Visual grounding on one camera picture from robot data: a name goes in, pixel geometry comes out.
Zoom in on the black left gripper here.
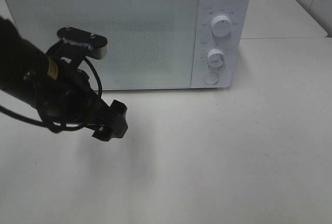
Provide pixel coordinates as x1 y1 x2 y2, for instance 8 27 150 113
33 50 128 141

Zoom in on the white microwave door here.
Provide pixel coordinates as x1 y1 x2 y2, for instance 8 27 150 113
6 0 197 90

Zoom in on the round white door button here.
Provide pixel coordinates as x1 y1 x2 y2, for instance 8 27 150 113
203 73 219 85

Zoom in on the white microwave knob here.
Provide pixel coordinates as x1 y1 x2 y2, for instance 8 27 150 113
210 13 233 37
206 48 225 68

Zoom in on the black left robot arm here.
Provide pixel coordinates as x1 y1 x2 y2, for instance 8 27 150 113
1 19 128 142

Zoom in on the white microwave oven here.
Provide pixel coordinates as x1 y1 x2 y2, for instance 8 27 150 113
2 0 253 91

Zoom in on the black left camera cable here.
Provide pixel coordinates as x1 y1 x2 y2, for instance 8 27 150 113
0 57 103 133

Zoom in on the left silver black wrist camera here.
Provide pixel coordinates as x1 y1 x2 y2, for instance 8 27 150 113
57 26 108 60

